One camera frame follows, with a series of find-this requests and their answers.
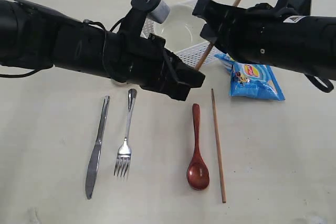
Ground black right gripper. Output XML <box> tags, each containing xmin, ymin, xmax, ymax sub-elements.
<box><xmin>192</xmin><ymin>0</ymin><xmax>289</xmax><ymax>64</ymax></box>

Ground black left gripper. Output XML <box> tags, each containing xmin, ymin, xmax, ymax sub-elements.
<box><xmin>104</xmin><ymin>32</ymin><xmax>205</xmax><ymax>101</ymax></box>

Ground white perforated plastic basket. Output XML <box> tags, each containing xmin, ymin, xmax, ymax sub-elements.
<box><xmin>141</xmin><ymin>0</ymin><xmax>209</xmax><ymax>67</ymax></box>

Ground light wooden chopstick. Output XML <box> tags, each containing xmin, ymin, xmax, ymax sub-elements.
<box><xmin>211</xmin><ymin>88</ymin><xmax>227</xmax><ymax>204</ymax></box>
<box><xmin>194</xmin><ymin>0</ymin><xmax>241</xmax><ymax>70</ymax></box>

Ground blue Lay's chips bag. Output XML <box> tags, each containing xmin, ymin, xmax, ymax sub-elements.
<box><xmin>215</xmin><ymin>53</ymin><xmax>285</xmax><ymax>101</ymax></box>

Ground silver metal fork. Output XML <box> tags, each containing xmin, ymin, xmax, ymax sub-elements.
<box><xmin>113</xmin><ymin>88</ymin><xmax>137</xmax><ymax>177</ymax></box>

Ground dark red wooden spoon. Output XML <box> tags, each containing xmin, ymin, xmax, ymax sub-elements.
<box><xmin>186</xmin><ymin>103</ymin><xmax>209</xmax><ymax>190</ymax></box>

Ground silver metal knife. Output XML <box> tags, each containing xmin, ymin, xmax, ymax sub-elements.
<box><xmin>85</xmin><ymin>95</ymin><xmax>110</xmax><ymax>200</ymax></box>

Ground shiny stainless steel cup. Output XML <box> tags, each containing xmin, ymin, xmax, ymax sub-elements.
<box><xmin>111</xmin><ymin>79</ymin><xmax>128</xmax><ymax>87</ymax></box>

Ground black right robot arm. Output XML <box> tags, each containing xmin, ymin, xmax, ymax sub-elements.
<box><xmin>192</xmin><ymin>0</ymin><xmax>335</xmax><ymax>80</ymax></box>

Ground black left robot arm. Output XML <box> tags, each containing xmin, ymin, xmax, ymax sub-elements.
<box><xmin>1</xmin><ymin>0</ymin><xmax>205</xmax><ymax>101</ymax></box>

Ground white ceramic bowl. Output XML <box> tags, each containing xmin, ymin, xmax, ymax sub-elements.
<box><xmin>154</xmin><ymin>5</ymin><xmax>204</xmax><ymax>52</ymax></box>

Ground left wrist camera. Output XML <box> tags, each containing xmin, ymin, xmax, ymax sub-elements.
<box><xmin>118</xmin><ymin>0</ymin><xmax>170</xmax><ymax>37</ymax></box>

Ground black cable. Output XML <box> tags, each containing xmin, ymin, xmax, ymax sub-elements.
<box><xmin>306</xmin><ymin>74</ymin><xmax>334</xmax><ymax>93</ymax></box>

